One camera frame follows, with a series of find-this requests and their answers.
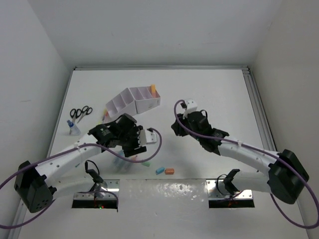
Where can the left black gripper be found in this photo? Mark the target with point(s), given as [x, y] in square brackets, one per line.
[134, 147]

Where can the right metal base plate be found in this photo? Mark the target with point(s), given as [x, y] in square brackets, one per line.
[217, 193]

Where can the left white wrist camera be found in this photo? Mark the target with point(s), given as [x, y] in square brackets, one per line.
[147, 137]

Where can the blue tipped marker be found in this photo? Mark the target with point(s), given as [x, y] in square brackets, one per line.
[117, 160]

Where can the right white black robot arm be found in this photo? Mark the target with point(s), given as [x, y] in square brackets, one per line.
[279, 173]

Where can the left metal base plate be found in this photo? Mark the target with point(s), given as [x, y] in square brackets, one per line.
[100, 191]

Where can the clear glue bottle blue cap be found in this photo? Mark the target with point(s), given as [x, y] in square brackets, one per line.
[73, 129]

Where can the black handled scissors right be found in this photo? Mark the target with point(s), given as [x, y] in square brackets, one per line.
[86, 110]

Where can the white front cover board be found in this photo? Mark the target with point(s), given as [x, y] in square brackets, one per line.
[166, 209]

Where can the metal base plate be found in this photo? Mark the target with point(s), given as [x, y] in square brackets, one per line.
[100, 191]
[217, 193]

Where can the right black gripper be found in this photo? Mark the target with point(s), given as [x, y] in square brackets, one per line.
[178, 130]

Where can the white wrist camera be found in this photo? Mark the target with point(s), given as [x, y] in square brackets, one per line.
[190, 106]
[147, 137]

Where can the white organizer upright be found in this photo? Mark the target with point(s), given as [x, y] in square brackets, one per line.
[145, 100]

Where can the aluminium frame rail right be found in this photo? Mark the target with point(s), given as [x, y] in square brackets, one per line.
[259, 112]

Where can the orange marker cap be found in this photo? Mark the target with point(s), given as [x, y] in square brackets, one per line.
[169, 171]

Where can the aluminium frame rail back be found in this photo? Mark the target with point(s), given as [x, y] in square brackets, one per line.
[162, 67]

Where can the blue marker cap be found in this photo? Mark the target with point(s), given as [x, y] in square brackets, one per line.
[160, 170]

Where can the white organizer lying tilted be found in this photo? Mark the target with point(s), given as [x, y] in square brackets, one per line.
[124, 102]

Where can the orange pink pens behind organizer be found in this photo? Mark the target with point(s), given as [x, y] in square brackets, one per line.
[105, 117]

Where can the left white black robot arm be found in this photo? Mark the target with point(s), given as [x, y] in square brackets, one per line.
[36, 185]

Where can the black handled scissors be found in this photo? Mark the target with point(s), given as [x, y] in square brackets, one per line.
[75, 113]
[86, 110]

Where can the green marker cap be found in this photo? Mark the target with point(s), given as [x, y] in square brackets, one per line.
[147, 164]

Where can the green tipped marker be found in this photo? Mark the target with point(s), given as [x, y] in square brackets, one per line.
[123, 167]

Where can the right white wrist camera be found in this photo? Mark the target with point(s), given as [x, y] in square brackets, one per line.
[190, 106]

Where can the black handled scissors left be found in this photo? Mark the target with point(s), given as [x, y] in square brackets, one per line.
[75, 113]

